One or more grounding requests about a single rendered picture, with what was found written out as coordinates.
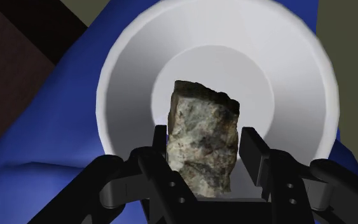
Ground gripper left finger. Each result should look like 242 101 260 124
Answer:
27 124 199 224

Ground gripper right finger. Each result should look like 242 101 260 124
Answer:
238 126 358 224

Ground grey rough rock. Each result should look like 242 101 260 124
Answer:
167 80 241 199

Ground white round bowl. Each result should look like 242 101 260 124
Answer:
95 0 341 199

